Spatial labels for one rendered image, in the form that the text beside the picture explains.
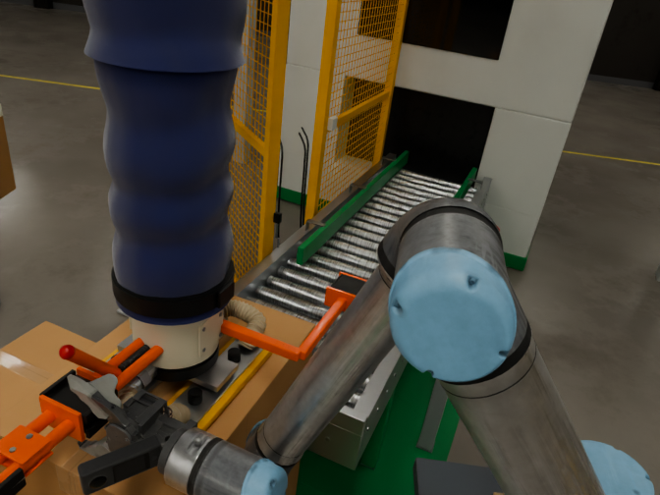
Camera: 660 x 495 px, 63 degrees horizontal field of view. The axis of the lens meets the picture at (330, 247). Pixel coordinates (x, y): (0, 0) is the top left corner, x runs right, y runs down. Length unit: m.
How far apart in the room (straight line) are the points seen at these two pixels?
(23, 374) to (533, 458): 1.57
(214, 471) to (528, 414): 0.45
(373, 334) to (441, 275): 0.26
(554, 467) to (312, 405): 0.35
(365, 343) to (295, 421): 0.21
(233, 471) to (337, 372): 0.20
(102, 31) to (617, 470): 1.04
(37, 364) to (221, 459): 1.17
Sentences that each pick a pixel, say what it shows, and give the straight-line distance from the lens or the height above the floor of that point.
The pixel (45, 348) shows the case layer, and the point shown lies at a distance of 2.00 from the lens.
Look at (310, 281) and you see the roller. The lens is 2.27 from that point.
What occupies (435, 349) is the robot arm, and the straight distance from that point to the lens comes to 0.52.
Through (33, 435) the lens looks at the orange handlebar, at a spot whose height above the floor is 1.09.
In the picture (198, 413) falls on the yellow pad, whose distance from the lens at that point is 1.11.
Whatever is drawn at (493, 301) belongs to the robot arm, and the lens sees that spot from 0.50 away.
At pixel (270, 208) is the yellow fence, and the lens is 2.35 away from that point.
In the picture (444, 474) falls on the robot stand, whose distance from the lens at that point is 1.38.
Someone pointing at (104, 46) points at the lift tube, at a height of 1.62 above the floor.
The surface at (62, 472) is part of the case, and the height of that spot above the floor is 0.93.
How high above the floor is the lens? 1.78
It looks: 29 degrees down
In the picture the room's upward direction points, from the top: 8 degrees clockwise
